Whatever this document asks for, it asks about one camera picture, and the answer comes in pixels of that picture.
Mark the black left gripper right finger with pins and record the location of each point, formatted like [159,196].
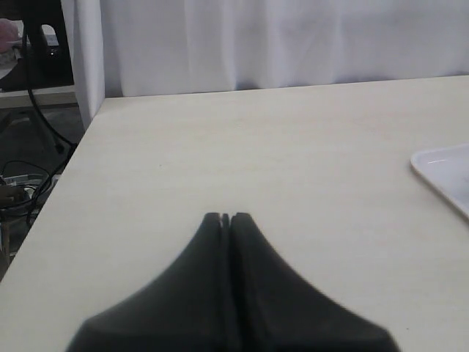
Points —
[278,310]

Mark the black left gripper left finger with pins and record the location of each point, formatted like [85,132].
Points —
[186,308]

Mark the white plastic tray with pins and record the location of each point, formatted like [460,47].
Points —
[445,170]

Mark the dark stand behind curtain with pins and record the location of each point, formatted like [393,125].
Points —
[45,56]

